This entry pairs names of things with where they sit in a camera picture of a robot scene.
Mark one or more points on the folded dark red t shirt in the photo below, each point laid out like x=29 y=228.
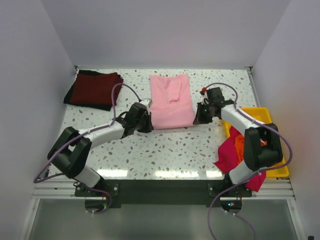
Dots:
x=96 y=87

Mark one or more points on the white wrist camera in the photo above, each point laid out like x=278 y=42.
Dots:
x=147 y=102
x=205 y=100

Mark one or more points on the magenta t shirt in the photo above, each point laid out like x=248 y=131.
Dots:
x=227 y=161

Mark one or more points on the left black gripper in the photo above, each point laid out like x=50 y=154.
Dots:
x=149 y=127

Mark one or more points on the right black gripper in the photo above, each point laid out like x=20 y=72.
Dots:
x=199 y=119

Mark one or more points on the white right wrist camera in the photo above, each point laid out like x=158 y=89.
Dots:
x=205 y=100

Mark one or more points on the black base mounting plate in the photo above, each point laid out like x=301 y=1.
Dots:
x=113 y=193

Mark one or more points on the orange t shirt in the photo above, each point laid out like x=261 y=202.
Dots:
x=239 y=148

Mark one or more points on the folded black t shirt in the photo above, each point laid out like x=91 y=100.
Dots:
x=72 y=92

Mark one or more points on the yellow plastic bin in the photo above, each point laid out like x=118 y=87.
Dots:
x=260 y=114

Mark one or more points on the pink t shirt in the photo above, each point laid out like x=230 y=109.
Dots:
x=172 y=105

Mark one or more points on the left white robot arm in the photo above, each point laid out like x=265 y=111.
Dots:
x=70 y=152

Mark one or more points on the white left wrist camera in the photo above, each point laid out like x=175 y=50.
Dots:
x=147 y=102

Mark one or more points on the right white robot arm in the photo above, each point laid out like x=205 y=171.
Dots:
x=262 y=145

